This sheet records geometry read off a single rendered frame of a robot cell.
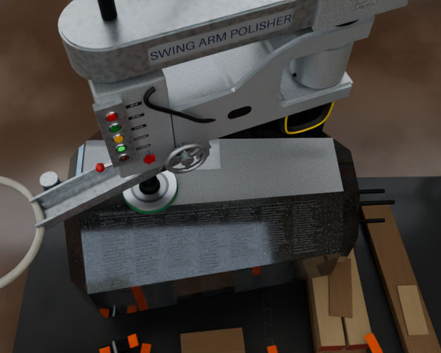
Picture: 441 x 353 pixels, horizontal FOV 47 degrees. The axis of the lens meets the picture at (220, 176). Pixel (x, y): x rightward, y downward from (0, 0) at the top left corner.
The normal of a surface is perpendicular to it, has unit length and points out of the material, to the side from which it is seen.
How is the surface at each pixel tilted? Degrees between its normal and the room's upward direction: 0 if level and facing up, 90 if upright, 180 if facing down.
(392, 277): 0
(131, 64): 90
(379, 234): 0
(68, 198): 16
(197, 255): 45
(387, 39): 0
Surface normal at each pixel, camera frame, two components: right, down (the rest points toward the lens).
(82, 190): -0.25, -0.41
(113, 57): 0.36, 0.80
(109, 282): 0.07, 0.23
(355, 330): 0.00, -0.52
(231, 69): -0.60, -0.20
